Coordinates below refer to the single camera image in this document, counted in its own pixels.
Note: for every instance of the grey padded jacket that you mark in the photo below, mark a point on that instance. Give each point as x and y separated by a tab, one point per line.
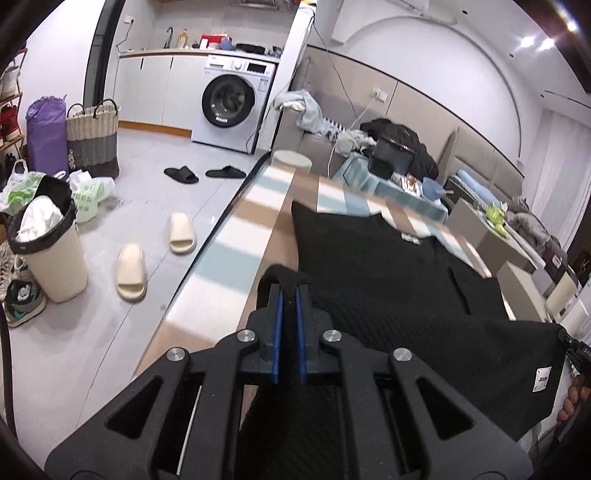
531	226

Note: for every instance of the checkered tablecloth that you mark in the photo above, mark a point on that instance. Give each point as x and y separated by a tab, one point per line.
231	258

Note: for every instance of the green plush toy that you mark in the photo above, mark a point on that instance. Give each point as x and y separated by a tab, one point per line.
495	218

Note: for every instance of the white washing machine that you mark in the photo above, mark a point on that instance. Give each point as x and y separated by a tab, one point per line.
231	99

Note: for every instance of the black knitted sweater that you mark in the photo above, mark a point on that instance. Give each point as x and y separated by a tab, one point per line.
378	286

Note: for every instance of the wooden shoe rack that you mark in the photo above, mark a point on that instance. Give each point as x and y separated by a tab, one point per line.
11	115

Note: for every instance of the purple bag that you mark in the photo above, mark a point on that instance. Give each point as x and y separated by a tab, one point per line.
46	138

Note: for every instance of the black jacket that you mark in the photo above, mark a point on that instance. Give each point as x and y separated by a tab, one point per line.
415	138

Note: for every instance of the white curtain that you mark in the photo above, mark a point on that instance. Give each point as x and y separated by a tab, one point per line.
563	184

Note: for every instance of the cream trash bin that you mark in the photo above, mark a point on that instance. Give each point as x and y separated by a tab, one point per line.
51	258

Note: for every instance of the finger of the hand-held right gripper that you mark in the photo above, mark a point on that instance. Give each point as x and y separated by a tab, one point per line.
575	350

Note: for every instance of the white wall socket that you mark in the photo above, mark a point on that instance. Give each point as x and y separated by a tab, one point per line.
379	94

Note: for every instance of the round white stool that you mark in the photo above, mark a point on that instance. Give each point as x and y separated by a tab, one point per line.
291	160

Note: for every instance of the black faucet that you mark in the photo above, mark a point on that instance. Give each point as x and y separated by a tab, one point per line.
170	37

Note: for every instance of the green white plastic bag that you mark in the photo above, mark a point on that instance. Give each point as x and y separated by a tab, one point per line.
18	189
92	194

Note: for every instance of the small beige box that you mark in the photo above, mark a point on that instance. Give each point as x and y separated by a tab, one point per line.
521	288

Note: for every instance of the blue bowl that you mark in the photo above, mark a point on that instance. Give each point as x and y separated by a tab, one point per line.
434	189

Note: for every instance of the person's right hand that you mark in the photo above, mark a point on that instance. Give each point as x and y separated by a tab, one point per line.
575	399

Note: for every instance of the white kitchen cabinet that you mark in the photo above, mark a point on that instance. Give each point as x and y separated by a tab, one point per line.
152	87

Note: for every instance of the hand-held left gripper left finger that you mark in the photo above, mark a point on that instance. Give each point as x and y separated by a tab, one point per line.
275	332

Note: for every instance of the blue rolled pillow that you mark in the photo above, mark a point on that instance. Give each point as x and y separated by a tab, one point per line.
475	184

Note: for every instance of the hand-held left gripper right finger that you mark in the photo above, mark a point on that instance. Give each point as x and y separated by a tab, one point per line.
302	332

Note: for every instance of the black box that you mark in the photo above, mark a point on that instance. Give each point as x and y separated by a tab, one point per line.
388	159

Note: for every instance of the black slipper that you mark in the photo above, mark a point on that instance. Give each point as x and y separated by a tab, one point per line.
181	174
226	172

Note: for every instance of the light blue covered table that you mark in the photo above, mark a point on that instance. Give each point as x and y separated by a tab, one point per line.
355	173

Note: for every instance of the beige slipper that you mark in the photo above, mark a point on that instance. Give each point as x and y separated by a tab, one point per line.
182	233
130	272

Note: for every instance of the woven laundry basket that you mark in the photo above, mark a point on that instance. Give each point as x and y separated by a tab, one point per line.
92	138

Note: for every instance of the beige sofa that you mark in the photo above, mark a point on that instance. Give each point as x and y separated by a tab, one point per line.
415	106

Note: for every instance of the grey cloth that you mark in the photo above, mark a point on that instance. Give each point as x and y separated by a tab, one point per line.
307	110

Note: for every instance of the green black sneaker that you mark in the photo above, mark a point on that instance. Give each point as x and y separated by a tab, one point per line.
23	302

